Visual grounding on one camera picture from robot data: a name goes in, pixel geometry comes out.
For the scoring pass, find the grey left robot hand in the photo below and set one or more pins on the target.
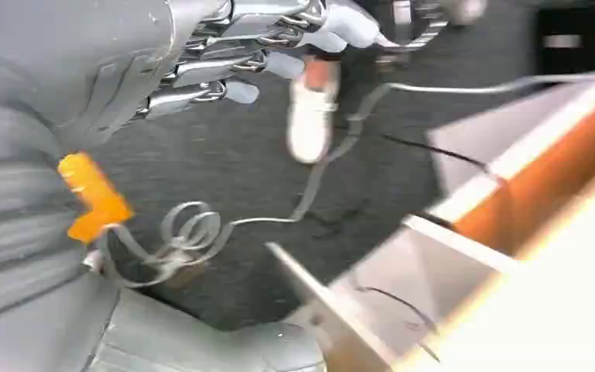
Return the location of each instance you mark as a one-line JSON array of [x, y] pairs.
[[97, 51]]

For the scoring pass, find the metal chair base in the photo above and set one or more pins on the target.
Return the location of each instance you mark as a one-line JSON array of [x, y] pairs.
[[420, 25]]

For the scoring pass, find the pale desk with wooden edge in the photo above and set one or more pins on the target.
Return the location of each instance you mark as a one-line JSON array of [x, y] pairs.
[[523, 267]]

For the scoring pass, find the black box with silver label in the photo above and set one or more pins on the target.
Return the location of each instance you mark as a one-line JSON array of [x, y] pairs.
[[580, 41]]

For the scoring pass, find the ribbed grey left arm sleeve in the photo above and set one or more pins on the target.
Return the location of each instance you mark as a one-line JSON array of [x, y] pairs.
[[15, 215]]

